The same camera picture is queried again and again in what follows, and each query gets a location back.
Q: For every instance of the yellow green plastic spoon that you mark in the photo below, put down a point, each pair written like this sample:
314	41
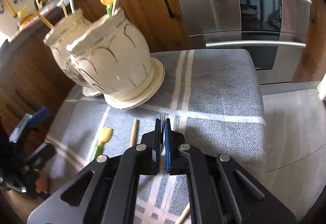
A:
103	137

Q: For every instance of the grey striped table cloth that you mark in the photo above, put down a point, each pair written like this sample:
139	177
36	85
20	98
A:
211	96

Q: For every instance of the stainless steel oven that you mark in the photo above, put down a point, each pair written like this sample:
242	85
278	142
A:
274	32

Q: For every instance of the pink white dish cloth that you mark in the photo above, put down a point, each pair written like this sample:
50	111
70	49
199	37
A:
31	20

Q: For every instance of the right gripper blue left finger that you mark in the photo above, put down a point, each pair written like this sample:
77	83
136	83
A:
156	146

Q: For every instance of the white ceramic utensil holder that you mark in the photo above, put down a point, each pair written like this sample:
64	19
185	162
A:
110	57

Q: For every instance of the person's left hand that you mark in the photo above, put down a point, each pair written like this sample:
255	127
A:
42	183

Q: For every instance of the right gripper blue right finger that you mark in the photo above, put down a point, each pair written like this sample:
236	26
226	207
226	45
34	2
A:
168	133

